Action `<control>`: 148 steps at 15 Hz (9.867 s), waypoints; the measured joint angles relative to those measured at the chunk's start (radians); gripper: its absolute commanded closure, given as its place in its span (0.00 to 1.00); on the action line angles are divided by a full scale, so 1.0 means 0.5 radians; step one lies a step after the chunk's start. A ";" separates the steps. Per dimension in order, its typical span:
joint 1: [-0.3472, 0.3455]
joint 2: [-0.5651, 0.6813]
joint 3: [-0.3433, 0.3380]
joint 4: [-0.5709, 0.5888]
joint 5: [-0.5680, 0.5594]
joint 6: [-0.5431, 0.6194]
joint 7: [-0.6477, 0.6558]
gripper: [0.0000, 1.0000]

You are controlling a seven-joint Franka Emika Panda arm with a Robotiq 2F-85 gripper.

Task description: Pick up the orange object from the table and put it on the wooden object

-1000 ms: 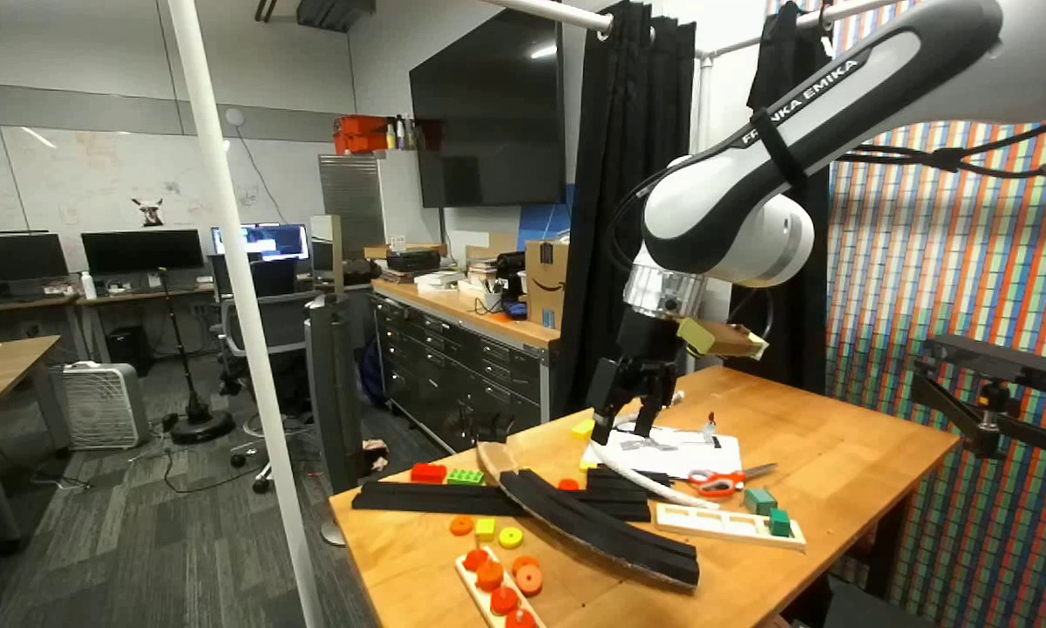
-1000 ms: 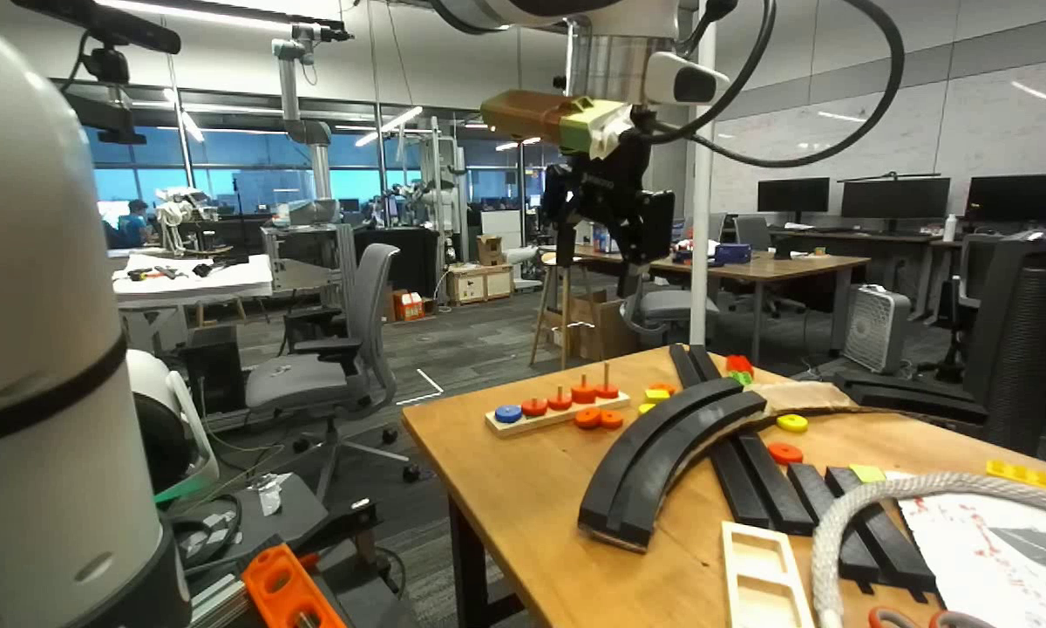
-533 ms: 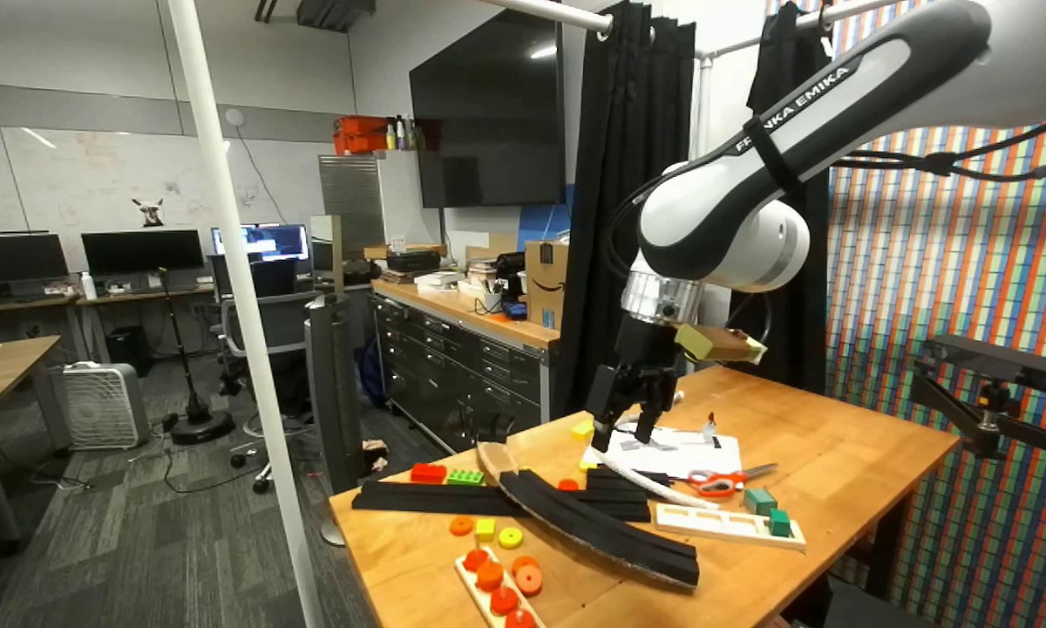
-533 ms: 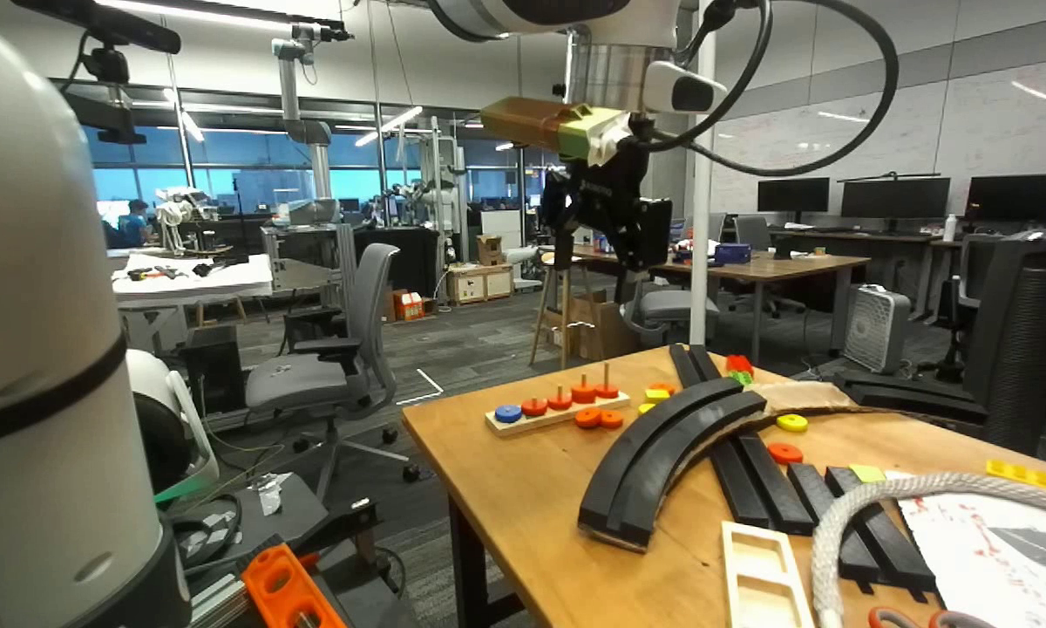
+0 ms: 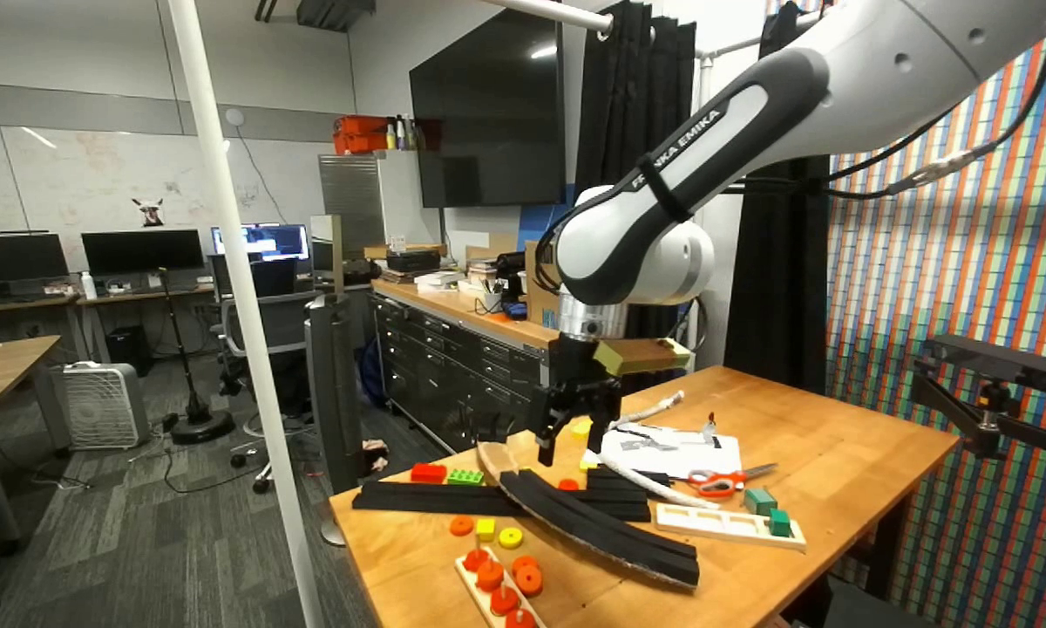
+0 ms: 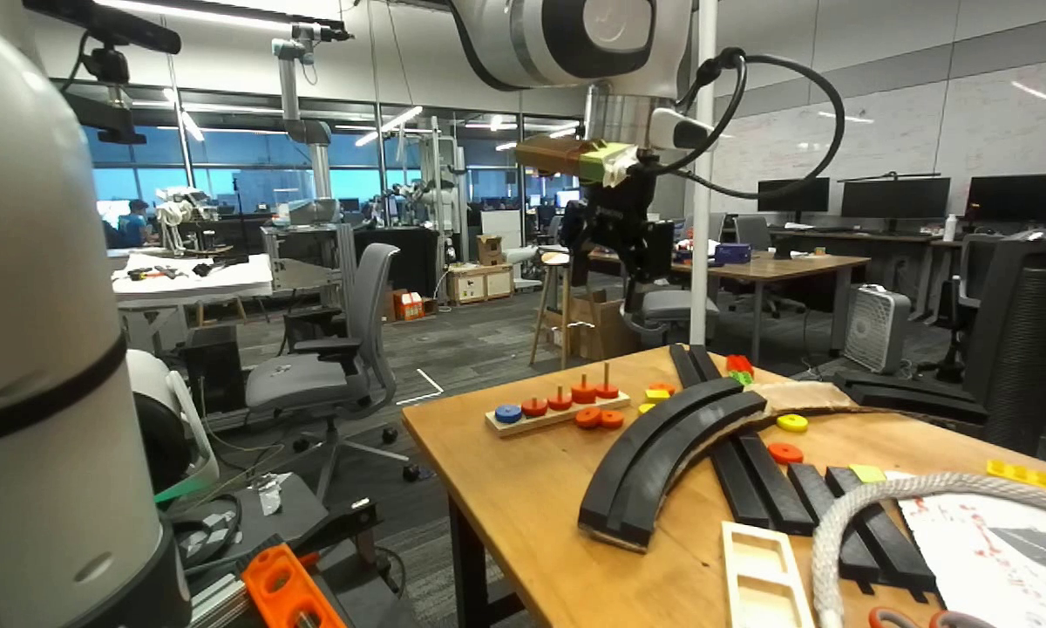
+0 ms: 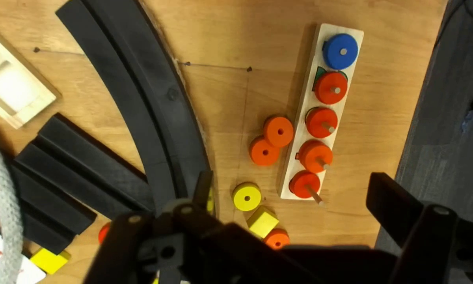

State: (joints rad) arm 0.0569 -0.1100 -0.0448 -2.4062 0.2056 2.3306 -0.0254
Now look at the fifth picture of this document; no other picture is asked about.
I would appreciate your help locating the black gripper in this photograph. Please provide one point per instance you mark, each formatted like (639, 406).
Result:
(578, 371)

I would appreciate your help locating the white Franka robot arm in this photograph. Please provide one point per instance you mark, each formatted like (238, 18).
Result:
(686, 176)

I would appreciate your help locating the yellow toy block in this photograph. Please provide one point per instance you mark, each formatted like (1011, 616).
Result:
(578, 439)

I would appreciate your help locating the straight black toy track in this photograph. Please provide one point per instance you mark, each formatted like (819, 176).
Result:
(619, 492)
(429, 495)

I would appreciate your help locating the white printed paper sheet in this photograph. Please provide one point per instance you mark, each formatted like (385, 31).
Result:
(664, 446)

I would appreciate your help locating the light green toy block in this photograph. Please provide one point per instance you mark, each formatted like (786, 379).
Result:
(465, 474)

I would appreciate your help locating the black wood-topped tool cabinet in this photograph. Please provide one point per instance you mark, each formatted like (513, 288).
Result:
(456, 371)

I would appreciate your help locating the yellow toy cube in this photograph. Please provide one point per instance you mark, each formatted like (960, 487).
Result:
(487, 527)

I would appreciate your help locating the red toy block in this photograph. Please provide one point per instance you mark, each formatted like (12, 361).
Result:
(427, 472)

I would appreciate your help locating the orange red toy pieces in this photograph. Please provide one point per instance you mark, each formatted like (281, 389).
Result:
(465, 574)

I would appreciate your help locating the wooden slotted tray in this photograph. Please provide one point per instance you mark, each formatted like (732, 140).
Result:
(721, 525)

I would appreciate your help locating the dark green toy block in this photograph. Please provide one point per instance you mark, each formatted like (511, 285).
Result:
(761, 499)
(781, 525)

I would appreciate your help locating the black tall panel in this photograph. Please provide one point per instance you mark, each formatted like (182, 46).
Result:
(336, 394)

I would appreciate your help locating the black curtain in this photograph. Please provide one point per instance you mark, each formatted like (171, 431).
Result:
(633, 71)
(778, 290)

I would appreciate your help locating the grey metal cabinet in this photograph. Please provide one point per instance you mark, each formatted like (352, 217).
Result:
(359, 195)

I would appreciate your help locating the orange storage box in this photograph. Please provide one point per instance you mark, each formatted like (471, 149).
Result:
(359, 138)

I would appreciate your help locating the lit computer monitor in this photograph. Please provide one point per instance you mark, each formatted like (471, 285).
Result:
(262, 243)

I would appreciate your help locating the white slanted pole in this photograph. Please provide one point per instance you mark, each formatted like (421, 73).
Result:
(238, 265)

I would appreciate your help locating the black floor stand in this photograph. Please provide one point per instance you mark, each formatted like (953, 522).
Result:
(199, 424)

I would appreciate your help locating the colourful checkered backdrop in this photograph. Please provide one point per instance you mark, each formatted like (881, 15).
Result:
(953, 290)

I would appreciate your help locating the white overhead pipe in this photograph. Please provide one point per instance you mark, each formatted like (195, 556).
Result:
(558, 15)

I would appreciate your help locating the black computer monitor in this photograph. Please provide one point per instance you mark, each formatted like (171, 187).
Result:
(141, 251)
(12, 258)

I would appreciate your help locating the white box fan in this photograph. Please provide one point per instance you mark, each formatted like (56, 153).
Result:
(102, 406)

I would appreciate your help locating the wooden office desk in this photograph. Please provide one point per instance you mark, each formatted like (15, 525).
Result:
(1, 367)

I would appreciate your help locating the large black wall television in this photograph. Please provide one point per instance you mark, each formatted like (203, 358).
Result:
(488, 117)

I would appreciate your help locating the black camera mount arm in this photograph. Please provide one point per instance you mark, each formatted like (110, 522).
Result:
(989, 361)

